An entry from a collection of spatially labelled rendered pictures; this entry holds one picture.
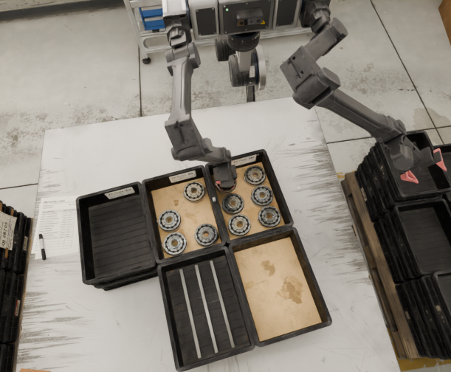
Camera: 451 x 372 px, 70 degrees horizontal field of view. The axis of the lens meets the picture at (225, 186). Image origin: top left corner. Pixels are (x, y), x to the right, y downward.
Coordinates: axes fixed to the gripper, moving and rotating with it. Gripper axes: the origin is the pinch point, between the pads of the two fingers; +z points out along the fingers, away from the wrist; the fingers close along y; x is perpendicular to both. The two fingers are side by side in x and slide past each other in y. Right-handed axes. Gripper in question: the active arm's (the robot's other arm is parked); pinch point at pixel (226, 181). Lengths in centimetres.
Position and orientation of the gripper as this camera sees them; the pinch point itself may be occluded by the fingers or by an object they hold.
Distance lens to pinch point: 153.0
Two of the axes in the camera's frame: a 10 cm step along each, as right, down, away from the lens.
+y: 9.9, -1.6, 0.3
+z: 0.4, 4.1, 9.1
